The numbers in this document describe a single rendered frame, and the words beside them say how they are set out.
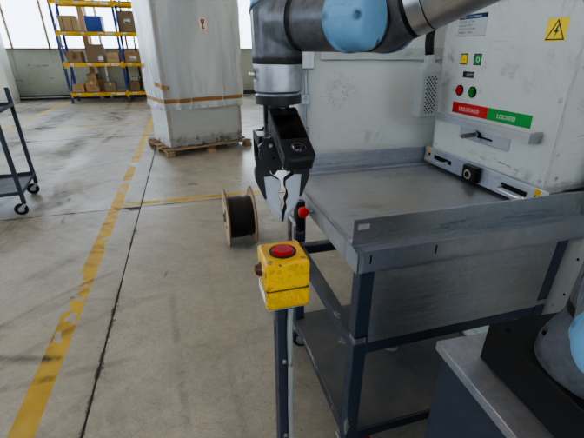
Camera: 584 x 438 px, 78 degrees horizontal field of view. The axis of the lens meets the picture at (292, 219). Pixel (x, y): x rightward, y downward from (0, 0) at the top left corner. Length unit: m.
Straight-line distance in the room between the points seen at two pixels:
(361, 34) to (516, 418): 0.57
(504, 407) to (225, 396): 1.13
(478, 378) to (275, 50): 0.59
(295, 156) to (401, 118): 1.12
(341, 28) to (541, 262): 0.94
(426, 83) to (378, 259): 0.72
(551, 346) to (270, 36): 0.58
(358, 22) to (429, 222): 0.56
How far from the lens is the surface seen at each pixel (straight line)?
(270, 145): 0.57
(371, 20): 0.49
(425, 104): 1.38
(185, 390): 1.65
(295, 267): 0.63
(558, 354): 0.64
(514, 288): 1.22
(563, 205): 1.20
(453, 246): 0.95
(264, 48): 0.55
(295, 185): 0.60
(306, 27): 0.51
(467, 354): 0.74
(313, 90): 1.51
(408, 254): 0.88
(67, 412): 1.75
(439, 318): 1.10
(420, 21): 0.58
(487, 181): 1.29
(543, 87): 1.16
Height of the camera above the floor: 1.23
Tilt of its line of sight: 25 degrees down
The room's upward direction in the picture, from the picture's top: straight up
